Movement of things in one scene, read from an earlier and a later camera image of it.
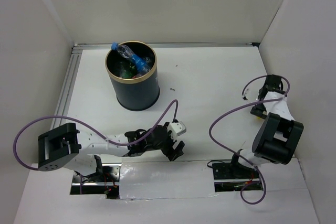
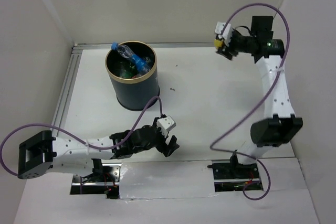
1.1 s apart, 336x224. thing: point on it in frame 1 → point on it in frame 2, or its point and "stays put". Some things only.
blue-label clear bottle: x=142 y=64 stays put
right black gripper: x=258 y=110 → x=226 y=53
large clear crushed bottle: x=149 y=62 stays put
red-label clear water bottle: x=137 y=75 stays put
